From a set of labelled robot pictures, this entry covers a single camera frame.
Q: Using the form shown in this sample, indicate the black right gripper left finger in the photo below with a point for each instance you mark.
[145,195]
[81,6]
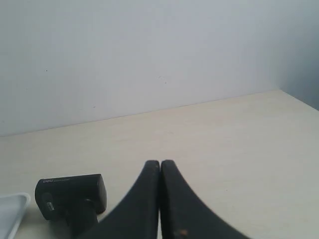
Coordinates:
[137,215]

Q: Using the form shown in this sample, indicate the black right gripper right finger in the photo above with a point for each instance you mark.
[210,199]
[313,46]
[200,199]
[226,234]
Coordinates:
[182,213]

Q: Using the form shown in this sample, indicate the black handheld barcode scanner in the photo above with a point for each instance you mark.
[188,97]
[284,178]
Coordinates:
[76,199]

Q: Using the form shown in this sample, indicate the white plastic tray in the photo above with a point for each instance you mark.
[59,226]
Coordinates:
[12,210]

